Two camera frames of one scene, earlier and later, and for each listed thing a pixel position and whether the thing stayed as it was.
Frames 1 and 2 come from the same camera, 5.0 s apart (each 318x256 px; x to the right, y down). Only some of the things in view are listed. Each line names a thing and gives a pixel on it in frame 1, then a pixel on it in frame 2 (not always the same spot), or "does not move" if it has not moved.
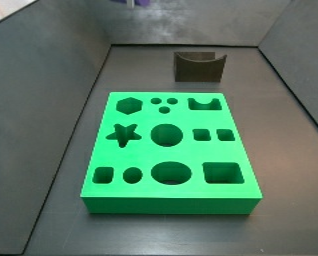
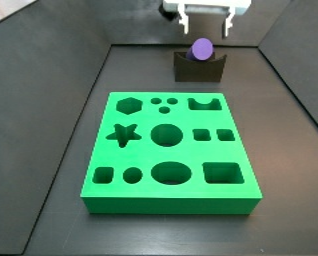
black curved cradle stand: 197,67 does not move
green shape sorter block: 168,157 does not move
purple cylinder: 136,2 → 200,50
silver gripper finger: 129,3 → 236,8
